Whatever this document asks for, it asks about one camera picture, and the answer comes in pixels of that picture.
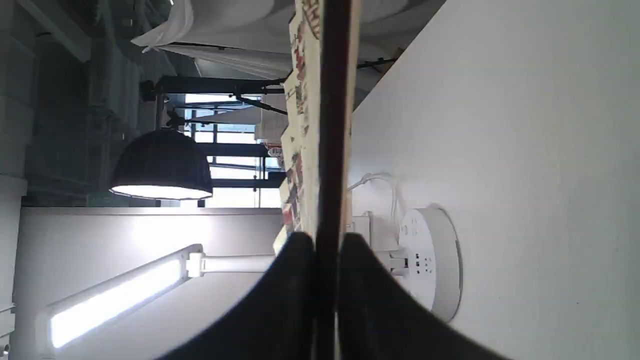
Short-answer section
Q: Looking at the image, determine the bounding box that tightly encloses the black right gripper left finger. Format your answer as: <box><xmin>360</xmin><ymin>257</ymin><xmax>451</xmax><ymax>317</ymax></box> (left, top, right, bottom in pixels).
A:
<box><xmin>162</xmin><ymin>232</ymin><xmax>315</xmax><ymax>360</ymax></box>

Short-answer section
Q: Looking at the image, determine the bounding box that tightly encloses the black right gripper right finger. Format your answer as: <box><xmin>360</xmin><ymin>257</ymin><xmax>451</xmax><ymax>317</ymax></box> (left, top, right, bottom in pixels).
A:
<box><xmin>337</xmin><ymin>233</ymin><xmax>502</xmax><ymax>360</ymax></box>

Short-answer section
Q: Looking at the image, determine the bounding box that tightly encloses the painted paper folding fan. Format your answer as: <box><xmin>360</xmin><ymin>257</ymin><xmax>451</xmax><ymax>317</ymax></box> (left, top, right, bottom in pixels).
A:
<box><xmin>281</xmin><ymin>0</ymin><xmax>361</xmax><ymax>360</ymax></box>

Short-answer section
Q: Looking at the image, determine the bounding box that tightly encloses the white desk lamp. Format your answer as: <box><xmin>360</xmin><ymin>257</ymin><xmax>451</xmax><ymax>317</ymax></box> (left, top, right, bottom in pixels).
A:
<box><xmin>35</xmin><ymin>204</ymin><xmax>463</xmax><ymax>359</ymax></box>

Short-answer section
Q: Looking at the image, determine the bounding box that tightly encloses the black dome pendant lamp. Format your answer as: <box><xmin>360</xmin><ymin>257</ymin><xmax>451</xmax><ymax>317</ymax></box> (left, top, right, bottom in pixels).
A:
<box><xmin>109</xmin><ymin>129</ymin><xmax>213</xmax><ymax>201</ymax></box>

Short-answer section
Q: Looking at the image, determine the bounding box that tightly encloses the white plug and cable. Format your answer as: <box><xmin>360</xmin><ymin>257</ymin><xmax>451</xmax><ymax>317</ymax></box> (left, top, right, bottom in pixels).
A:
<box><xmin>347</xmin><ymin>172</ymin><xmax>401</xmax><ymax>228</ymax></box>

